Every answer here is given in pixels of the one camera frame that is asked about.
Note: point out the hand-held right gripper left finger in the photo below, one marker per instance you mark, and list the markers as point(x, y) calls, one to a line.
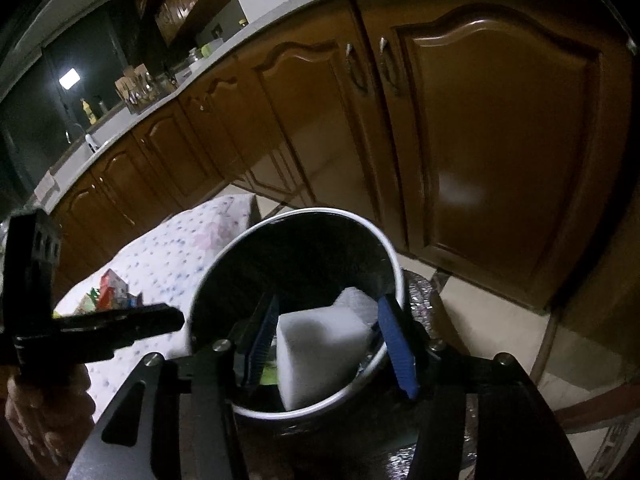
point(262, 340)

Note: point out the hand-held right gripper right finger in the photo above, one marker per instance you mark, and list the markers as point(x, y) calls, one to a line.
point(397, 350)

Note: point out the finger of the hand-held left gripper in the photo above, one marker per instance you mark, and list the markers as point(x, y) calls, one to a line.
point(140, 316)
point(135, 334)

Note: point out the white foam block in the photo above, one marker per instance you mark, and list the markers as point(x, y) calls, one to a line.
point(320, 350)

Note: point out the white foam net sleeve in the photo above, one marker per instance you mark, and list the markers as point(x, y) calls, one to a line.
point(352, 302)

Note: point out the black bin with white rim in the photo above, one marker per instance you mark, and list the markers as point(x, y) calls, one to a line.
point(300, 260)

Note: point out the person's left hand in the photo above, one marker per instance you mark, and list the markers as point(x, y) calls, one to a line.
point(45, 420)

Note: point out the red carton box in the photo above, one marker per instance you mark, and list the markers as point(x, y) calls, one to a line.
point(112, 285)

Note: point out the dark glossy round stand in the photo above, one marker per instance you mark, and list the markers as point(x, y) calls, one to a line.
point(422, 305)

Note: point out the green carton box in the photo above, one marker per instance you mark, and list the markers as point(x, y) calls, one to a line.
point(87, 301)

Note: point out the floral white tablecloth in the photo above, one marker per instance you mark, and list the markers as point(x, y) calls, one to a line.
point(165, 260)

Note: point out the metal sink faucet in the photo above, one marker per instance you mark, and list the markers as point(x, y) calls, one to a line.
point(89, 141)

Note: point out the dark kitchen window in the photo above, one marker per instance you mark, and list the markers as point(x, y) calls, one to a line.
point(50, 110)

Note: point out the yellow dish soap bottle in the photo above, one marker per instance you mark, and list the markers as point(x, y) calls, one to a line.
point(88, 112)

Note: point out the grey metal bottle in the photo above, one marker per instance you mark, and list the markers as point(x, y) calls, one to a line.
point(101, 106)

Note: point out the wooden lower cabinets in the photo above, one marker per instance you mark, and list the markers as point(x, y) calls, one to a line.
point(475, 135)

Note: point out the pale green cup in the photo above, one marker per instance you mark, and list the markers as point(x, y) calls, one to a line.
point(206, 50)

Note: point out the white kitchen countertop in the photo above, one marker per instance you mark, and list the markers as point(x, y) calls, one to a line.
point(250, 35)

